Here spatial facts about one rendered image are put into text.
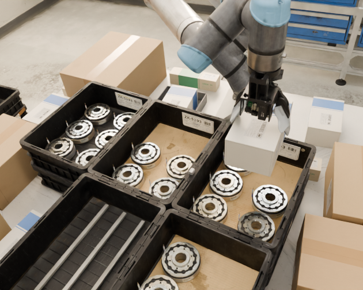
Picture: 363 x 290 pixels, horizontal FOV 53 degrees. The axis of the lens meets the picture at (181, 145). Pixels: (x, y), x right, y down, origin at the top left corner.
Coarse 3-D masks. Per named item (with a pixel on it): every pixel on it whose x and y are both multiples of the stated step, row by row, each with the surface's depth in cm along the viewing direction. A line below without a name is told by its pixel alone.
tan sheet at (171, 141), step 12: (156, 132) 137; (168, 132) 137; (180, 132) 136; (156, 144) 133; (168, 144) 132; (180, 144) 132; (192, 144) 131; (204, 144) 131; (168, 156) 128; (192, 156) 127; (156, 168) 124
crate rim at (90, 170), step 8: (152, 104) 134; (168, 104) 133; (144, 112) 131; (192, 112) 129; (200, 112) 128; (136, 120) 128; (216, 120) 125; (224, 120) 124; (128, 128) 125; (120, 136) 122; (216, 136) 119; (112, 144) 120; (208, 144) 117; (104, 152) 117; (96, 160) 115; (200, 160) 112; (88, 168) 113; (104, 176) 110; (184, 176) 108; (120, 184) 107; (136, 192) 105; (144, 192) 105; (176, 192) 104; (160, 200) 102; (168, 200) 102; (168, 208) 102
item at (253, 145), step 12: (240, 120) 93; (252, 120) 93; (276, 120) 92; (228, 132) 90; (240, 132) 90; (252, 132) 89; (264, 132) 89; (276, 132) 89; (228, 144) 89; (240, 144) 87; (252, 144) 86; (264, 144) 86; (276, 144) 86; (228, 156) 92; (240, 156) 90; (252, 156) 88; (264, 156) 87; (276, 156) 91; (240, 168) 93; (252, 168) 91; (264, 168) 89
